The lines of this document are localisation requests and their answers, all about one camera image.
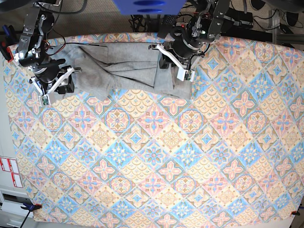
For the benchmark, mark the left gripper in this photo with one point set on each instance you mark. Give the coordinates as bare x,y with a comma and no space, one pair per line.
183,49

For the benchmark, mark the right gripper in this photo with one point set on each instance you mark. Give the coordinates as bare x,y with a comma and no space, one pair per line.
48,75

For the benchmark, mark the grey T-shirt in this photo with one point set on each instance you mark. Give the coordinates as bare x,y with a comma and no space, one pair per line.
122,65

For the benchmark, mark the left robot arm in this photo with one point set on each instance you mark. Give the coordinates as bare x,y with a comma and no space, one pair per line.
203,28

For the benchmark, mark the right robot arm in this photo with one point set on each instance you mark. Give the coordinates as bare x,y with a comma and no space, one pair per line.
33,54

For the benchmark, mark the black power strip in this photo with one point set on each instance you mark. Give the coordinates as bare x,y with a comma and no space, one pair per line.
182,24

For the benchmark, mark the blue clamp top left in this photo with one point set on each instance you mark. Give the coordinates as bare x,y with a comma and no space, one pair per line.
10,39

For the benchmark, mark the blue clamp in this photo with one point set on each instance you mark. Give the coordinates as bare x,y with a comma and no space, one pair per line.
31,207
10,39

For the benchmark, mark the red white labels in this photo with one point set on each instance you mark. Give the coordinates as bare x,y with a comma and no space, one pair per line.
9,165

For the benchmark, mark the patterned tile tablecloth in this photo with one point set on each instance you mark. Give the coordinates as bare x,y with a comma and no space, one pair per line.
232,155

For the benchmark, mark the blue clamp bottom left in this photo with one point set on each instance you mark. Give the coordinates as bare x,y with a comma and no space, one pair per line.
31,207

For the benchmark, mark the orange clamp bottom right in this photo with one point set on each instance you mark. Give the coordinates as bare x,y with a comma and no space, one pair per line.
296,213

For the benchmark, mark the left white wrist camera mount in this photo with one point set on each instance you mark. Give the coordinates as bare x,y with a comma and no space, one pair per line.
185,72

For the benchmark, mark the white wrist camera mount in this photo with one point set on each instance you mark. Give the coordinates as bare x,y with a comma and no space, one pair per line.
185,72
49,97

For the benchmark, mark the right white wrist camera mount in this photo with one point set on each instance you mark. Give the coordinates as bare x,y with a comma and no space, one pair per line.
49,97

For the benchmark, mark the black remote-like bracket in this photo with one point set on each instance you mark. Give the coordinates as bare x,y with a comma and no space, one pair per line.
168,22

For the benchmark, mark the blue plastic mount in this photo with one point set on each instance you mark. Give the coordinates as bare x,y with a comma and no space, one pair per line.
152,7

